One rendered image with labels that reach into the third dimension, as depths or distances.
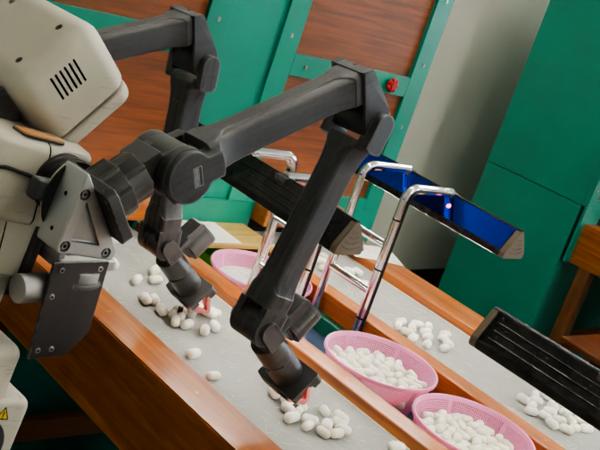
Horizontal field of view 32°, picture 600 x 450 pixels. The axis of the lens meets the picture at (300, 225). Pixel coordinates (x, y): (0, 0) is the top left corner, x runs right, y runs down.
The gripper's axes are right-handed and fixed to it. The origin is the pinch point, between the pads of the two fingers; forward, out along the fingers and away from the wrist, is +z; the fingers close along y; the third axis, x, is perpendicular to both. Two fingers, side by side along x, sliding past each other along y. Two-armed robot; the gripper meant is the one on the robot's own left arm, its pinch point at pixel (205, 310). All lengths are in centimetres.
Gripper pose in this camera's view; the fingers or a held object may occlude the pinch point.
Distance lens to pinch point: 231.6
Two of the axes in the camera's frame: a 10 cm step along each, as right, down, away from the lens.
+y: -6.2, -4.1, 6.7
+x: -7.1, 6.6, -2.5
